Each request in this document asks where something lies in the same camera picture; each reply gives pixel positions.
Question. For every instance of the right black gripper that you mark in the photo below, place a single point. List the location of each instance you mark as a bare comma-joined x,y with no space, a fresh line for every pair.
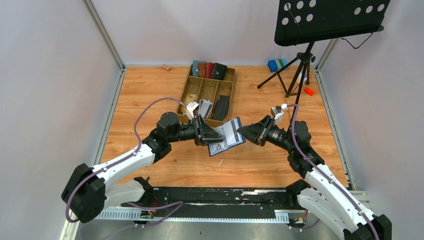
263,130

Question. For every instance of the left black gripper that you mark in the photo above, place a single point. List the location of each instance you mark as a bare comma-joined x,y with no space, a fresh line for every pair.
200,130

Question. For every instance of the dark blue card holder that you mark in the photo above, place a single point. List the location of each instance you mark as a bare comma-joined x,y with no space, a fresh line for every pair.
220,146

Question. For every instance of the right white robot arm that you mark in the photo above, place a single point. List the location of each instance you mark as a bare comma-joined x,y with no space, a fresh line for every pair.
318,190

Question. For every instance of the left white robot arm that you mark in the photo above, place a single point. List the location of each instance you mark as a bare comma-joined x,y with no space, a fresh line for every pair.
90,189

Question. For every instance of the white card in holder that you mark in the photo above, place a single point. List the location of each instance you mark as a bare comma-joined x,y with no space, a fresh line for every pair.
231,134

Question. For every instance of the black cards pile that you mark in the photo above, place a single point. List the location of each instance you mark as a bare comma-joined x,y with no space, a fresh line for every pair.
221,108

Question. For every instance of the white cards pile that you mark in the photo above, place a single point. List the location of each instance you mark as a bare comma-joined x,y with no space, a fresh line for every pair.
205,108

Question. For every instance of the gold cards pile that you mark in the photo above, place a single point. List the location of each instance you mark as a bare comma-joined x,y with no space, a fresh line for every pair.
187,100

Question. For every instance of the black card holder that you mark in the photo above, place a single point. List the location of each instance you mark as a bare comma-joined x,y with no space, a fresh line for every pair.
218,72

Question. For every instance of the brown card holder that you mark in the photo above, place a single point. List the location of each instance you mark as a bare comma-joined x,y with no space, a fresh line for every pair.
201,69

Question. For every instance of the red card holder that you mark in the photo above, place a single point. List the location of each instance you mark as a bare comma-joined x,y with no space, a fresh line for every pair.
209,68

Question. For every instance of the teal card holder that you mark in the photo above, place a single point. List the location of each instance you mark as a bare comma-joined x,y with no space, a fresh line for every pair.
194,67

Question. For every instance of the woven wicker tray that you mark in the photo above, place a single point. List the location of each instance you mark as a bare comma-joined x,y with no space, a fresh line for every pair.
211,89

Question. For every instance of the red block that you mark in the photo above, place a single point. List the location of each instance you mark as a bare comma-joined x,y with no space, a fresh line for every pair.
309,91

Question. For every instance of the blue green block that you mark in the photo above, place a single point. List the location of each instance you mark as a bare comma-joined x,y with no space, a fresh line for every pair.
276,64

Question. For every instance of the small wooden block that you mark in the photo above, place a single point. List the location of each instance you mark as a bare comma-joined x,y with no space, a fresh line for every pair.
166,67

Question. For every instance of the black music stand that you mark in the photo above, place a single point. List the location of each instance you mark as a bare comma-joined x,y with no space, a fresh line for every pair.
311,21

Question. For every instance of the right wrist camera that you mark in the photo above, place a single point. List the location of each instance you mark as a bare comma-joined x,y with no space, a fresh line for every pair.
278,112

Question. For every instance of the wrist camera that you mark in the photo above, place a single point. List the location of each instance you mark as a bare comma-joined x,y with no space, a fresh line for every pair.
278,112
192,110

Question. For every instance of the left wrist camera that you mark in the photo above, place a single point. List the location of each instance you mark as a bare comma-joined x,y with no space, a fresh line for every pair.
192,110

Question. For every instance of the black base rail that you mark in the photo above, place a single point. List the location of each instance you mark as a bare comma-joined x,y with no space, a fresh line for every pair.
273,198

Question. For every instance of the white slotted cable duct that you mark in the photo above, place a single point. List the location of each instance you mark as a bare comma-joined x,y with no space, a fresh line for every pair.
200,213

